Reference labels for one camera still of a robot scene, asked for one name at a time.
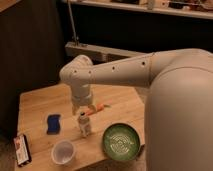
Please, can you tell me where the small clear bottle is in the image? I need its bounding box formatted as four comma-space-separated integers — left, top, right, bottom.
78, 112, 91, 137

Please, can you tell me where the upper wooden shelf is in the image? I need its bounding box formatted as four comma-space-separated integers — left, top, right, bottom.
61, 0, 213, 20

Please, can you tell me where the orange carrot toy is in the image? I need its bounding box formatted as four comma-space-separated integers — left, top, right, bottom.
85, 104, 110, 116

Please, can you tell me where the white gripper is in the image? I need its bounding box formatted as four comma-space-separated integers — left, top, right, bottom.
71, 94, 95, 115

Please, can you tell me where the grey metal shelf frame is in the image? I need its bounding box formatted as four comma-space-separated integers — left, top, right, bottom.
64, 0, 155, 64

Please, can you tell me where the blue sponge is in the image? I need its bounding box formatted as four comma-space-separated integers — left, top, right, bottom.
47, 114, 61, 135

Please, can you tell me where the green bowl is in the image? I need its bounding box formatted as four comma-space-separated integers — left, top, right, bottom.
102, 123, 141, 162

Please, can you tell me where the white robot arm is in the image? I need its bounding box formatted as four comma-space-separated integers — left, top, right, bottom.
60, 48, 213, 171

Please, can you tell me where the black snack packet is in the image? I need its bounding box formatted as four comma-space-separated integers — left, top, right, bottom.
14, 134, 32, 167

